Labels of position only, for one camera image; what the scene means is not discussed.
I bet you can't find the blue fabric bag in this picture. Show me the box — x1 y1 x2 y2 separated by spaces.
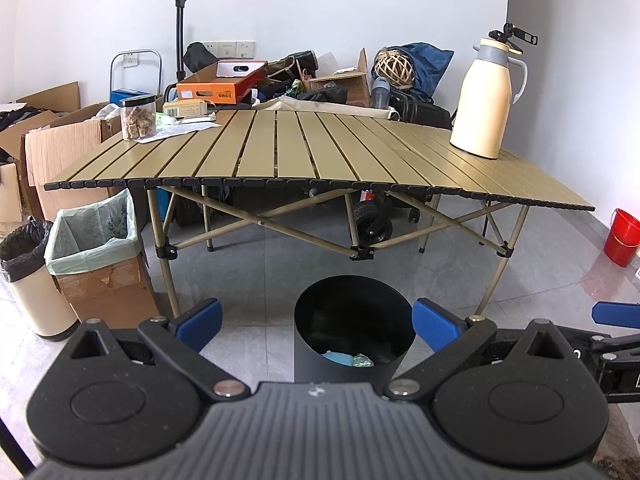
385 42 455 106

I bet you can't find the cardboard box with dark clothes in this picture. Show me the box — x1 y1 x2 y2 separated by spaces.
0 105 32 237

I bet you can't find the black bag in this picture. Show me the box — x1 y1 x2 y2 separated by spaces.
184 42 220 73

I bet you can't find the open brown cardboard box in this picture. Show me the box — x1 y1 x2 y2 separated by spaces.
307 47 371 108

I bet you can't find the tan cardboard carton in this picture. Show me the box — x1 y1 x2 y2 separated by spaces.
162 100 208 118

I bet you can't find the white paper sheet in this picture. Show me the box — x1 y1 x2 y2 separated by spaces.
137 120 223 144

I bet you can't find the rattan ball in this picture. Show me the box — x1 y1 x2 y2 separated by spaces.
374 50 416 88

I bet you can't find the silver metal cart frame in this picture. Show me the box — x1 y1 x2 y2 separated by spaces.
110 49 163 106

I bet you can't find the red bucket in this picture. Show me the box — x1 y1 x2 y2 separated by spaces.
602 208 640 267

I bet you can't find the blue box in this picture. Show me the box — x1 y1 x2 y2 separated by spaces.
110 89 151 108

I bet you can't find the grey blue bottle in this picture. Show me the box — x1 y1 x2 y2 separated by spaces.
371 77 391 110

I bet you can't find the round black bin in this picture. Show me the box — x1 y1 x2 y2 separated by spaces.
294 275 417 385

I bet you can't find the large open cardboard box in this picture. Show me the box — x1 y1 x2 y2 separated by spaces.
25 102 122 222

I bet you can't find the orange cardboard box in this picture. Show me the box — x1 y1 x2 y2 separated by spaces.
176 60 268 103

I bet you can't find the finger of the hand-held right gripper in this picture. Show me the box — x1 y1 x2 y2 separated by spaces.
557 326 640 361
591 301 640 329

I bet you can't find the black trolley handle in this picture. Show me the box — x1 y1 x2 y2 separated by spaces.
171 0 192 83

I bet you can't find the cream thermos jug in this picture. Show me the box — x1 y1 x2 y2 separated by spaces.
450 37 528 160

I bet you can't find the clear jar with brown snacks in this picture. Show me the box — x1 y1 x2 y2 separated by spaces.
119 95 158 142

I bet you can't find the cream bin with black liner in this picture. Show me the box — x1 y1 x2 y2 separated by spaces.
0 217 80 343

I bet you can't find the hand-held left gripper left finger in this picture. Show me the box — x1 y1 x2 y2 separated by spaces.
65 297 252 403

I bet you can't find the cardboard box with raised flap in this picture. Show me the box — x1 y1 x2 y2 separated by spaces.
15 81 81 115

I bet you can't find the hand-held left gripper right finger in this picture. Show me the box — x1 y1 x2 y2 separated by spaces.
381 297 572 403

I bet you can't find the black fabric pouch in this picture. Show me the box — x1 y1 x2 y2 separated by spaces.
296 86 348 106

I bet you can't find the olive slatted folding table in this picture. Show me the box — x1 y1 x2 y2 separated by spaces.
44 107 597 318

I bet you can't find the cardboard box with green liner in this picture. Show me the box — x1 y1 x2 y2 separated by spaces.
45 189 161 328

